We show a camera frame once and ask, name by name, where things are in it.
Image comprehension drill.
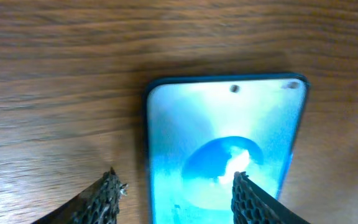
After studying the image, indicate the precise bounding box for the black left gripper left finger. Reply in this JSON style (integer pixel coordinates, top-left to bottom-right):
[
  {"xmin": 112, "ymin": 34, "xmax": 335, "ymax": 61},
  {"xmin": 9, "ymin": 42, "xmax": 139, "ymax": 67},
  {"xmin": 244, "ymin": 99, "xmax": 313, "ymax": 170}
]
[{"xmin": 35, "ymin": 168, "xmax": 127, "ymax": 224}]

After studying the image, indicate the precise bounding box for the blue smartphone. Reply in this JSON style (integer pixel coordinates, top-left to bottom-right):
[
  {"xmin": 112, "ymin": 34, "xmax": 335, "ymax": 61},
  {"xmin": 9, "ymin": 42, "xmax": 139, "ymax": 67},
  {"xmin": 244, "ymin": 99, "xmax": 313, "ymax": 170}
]
[{"xmin": 143, "ymin": 72, "xmax": 310, "ymax": 224}]

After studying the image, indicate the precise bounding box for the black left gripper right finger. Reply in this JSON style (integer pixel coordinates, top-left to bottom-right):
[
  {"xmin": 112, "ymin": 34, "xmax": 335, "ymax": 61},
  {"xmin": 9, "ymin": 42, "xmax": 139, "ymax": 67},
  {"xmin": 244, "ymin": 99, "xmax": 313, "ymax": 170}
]
[{"xmin": 231, "ymin": 172, "xmax": 310, "ymax": 224}]

